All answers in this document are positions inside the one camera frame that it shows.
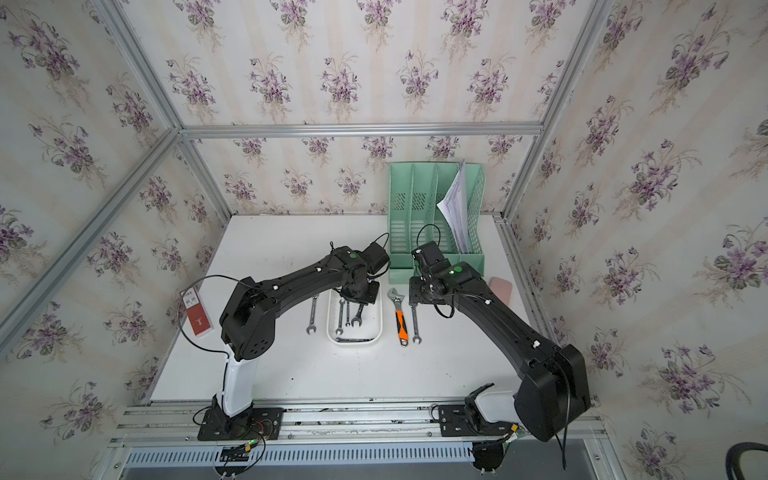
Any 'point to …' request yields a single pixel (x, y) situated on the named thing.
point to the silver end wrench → (416, 337)
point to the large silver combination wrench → (358, 317)
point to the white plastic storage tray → (371, 330)
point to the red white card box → (196, 313)
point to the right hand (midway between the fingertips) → (422, 292)
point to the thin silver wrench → (340, 330)
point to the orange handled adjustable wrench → (400, 317)
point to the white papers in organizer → (455, 207)
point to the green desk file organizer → (414, 218)
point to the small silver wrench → (311, 325)
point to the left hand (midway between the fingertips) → (371, 302)
